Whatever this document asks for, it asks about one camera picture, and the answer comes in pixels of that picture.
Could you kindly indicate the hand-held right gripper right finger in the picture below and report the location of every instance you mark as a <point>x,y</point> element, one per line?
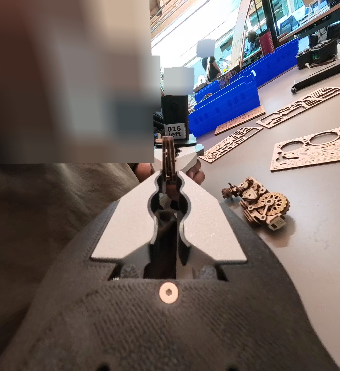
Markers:
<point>213,232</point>

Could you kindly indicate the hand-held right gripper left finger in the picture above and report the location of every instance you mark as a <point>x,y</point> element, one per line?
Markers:
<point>123,232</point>

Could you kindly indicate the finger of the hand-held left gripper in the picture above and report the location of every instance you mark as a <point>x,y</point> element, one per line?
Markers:
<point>157,159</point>
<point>187,161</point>

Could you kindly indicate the small wooden arc piece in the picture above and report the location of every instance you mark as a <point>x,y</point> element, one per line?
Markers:
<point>168,162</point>

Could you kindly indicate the wooden sheet with gear holes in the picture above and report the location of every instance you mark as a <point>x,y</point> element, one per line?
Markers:
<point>283,163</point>

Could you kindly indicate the person's left hand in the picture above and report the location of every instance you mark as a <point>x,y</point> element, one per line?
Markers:
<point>197,175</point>

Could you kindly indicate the wooden sheet with small cutouts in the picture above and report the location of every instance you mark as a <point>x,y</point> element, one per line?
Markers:
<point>216,155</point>

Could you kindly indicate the small blue plastic bin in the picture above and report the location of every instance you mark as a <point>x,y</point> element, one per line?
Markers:
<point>207,89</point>

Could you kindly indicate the wooden mechanical model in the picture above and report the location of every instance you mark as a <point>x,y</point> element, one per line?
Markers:
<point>277,223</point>

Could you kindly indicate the reddish wooden sheet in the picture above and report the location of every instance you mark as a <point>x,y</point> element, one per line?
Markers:
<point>239,120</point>

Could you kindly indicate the wooden sheet with long cutouts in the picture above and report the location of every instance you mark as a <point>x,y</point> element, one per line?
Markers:
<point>277,120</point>

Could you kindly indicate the tall wooden board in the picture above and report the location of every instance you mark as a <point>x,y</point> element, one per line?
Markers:
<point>241,34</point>

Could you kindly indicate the dark red box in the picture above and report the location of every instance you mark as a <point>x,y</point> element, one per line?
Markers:
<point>267,43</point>

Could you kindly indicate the black flat bar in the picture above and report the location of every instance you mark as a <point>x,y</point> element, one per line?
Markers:
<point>317,79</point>

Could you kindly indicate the black timer box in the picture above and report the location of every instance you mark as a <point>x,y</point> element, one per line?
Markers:
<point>326,52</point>

